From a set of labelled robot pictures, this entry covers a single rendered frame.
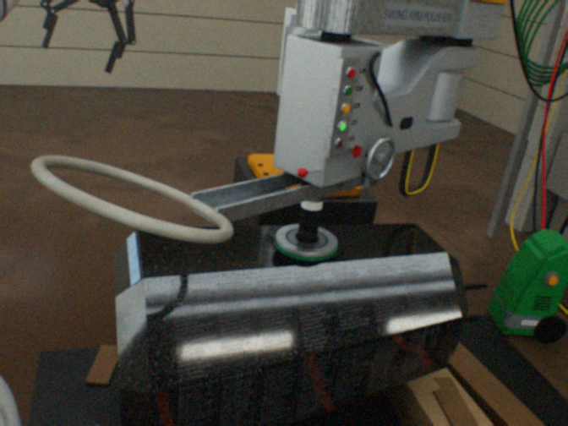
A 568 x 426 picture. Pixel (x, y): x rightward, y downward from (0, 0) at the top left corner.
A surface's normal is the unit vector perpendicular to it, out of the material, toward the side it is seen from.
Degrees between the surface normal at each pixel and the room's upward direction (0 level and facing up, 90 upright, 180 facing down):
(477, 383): 0
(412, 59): 40
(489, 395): 0
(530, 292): 90
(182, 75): 90
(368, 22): 90
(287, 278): 45
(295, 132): 90
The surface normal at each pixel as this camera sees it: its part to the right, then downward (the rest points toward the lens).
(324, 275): 0.31, -0.33
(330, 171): 0.70, 0.37
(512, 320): 0.01, 0.42
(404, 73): -0.37, -0.55
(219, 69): 0.32, 0.43
